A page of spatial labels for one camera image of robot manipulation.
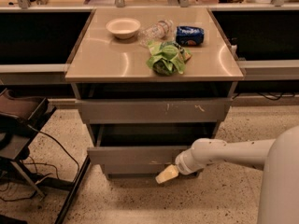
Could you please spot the yellow foam-covered gripper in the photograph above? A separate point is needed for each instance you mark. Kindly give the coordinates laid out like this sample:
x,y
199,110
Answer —
x,y
182,162

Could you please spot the grey drawer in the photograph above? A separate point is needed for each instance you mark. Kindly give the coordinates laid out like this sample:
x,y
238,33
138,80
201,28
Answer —
x,y
132,150
125,111

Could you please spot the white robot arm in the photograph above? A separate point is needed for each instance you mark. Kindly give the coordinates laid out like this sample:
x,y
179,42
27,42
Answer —
x,y
278,159

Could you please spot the grey top drawer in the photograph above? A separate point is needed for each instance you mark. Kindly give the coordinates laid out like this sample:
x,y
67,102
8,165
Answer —
x,y
125,111

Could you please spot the black bar on floor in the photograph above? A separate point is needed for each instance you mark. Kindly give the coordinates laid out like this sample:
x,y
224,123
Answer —
x,y
72,193

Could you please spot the grey cabinet with steel top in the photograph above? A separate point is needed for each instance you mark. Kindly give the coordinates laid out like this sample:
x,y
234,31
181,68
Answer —
x,y
107,68

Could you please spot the green chip bag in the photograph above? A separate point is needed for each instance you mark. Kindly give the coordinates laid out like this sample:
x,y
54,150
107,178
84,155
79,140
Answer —
x,y
167,58

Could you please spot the blue soda can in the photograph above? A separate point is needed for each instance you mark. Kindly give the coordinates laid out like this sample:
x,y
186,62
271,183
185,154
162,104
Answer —
x,y
189,35

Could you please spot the clear plastic water bottle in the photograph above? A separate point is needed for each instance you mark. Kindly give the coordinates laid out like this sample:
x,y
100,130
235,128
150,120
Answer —
x,y
157,30

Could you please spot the white bowl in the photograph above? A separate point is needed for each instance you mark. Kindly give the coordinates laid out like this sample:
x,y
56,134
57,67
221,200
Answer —
x,y
123,28

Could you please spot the black cart with tray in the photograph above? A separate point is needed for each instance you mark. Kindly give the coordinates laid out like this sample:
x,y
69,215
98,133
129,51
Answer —
x,y
21,119

